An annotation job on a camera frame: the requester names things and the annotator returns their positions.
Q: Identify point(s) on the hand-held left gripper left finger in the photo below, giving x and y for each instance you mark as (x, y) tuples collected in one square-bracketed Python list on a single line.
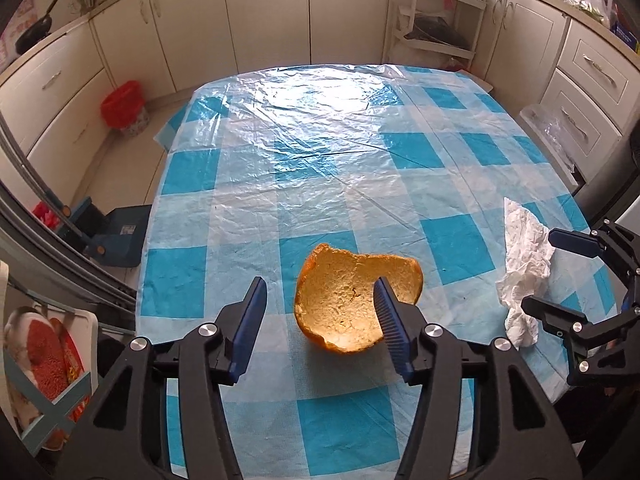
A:
[(247, 335)]

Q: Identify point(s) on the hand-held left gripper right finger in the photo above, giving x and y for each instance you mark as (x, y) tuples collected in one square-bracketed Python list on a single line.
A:
[(395, 335)]

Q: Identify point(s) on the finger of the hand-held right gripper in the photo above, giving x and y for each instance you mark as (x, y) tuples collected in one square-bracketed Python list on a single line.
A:
[(550, 312), (575, 242)]

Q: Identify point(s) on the white tissue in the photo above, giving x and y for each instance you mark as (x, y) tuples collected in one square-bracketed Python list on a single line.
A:
[(525, 260)]

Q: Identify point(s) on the bowl-shaped orange peel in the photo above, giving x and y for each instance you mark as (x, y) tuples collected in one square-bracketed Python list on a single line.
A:
[(340, 300)]

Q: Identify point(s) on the red-lined trash bin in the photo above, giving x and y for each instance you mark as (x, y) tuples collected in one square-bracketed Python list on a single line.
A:
[(122, 107)]

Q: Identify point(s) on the white bin with clear bag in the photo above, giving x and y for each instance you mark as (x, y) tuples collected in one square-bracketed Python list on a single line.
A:
[(550, 130)]

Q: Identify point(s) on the blue dustpan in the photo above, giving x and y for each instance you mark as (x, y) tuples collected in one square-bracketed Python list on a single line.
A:
[(125, 240)]

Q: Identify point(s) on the white plastic storage rack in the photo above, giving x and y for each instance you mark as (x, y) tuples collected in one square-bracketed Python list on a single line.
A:
[(85, 320)]

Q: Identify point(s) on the cream corner base cabinets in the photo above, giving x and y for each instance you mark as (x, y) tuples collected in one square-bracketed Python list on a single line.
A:
[(590, 80)]

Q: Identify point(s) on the white step stool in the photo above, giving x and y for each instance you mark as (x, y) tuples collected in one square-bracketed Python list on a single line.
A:
[(480, 82)]

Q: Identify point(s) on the red printed package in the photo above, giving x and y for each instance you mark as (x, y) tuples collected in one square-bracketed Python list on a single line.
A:
[(45, 355)]

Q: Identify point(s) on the blue checkered plastic tablecloth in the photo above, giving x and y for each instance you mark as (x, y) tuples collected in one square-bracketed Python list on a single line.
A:
[(325, 135)]

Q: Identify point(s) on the blue box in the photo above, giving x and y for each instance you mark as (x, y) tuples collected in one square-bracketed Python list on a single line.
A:
[(627, 35)]

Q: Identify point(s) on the red rag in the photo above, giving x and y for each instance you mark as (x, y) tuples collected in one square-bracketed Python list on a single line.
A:
[(47, 215)]

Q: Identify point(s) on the plastic bag with greens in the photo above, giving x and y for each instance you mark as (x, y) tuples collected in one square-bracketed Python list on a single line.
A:
[(592, 0)]

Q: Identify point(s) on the black frying pan with lid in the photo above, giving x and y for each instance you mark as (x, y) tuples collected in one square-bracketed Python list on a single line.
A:
[(440, 32)]

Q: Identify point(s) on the white rolling cart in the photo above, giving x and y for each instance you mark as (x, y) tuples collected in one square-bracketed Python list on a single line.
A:
[(400, 10)]

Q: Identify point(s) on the cream two-drawer base cabinet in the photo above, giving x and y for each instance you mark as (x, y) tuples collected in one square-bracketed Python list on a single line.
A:
[(55, 100)]

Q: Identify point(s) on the cream door base cabinets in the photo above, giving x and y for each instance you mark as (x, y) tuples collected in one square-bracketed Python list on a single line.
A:
[(250, 20)]

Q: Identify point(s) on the grey sliding door frame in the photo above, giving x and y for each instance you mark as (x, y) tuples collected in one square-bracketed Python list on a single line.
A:
[(50, 270)]

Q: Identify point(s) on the red wall stickers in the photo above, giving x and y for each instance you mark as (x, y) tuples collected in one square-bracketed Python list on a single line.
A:
[(6, 45)]

